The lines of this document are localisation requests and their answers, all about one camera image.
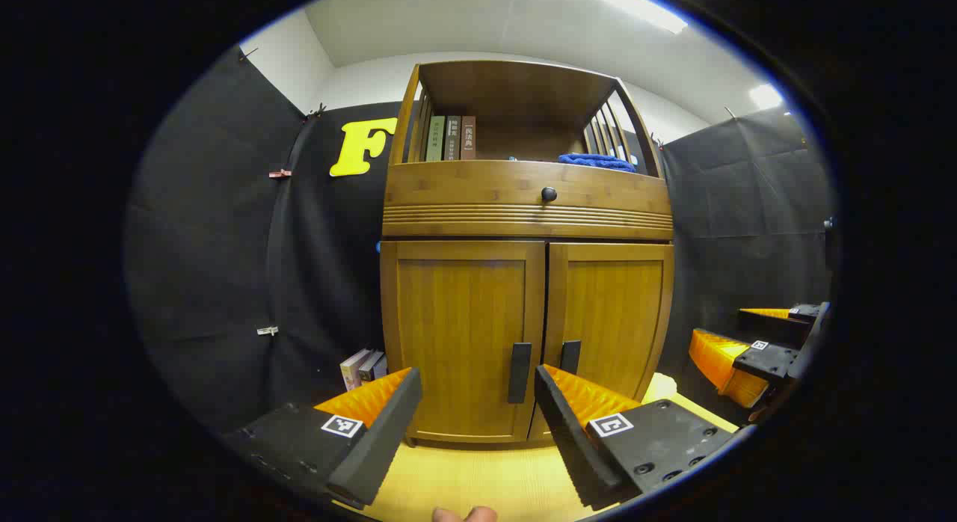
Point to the black backdrop cloth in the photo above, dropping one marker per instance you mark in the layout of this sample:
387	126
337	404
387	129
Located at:
209	245

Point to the blue towel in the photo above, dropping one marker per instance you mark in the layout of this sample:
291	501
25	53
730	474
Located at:
598	162

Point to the small ceiling light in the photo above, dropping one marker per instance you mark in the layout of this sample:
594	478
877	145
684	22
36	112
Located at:
765	96

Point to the wooden double-door shoe cabinet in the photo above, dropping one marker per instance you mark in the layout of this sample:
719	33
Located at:
516	88

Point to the green book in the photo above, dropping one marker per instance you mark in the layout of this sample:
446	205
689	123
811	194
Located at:
436	138

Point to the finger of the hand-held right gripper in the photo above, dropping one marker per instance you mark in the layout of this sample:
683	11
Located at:
770	361
777	329

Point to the olive brown book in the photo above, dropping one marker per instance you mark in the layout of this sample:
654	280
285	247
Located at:
452	137

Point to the wooden drawer with black knob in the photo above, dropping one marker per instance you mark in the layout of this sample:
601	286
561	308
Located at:
463	189

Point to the dark purple book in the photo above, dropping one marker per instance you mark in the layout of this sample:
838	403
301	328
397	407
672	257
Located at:
372	366

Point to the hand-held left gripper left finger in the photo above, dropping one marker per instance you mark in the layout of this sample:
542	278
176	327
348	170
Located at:
381	440

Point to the long ceiling light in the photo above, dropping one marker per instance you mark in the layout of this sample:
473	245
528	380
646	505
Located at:
628	4

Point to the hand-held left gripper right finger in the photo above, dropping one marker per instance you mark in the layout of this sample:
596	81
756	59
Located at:
568	440

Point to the reddish brown book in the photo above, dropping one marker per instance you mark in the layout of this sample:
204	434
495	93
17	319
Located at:
468	137

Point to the wooden cabinet door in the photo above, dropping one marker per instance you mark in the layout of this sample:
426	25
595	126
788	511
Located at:
613	312
456	327

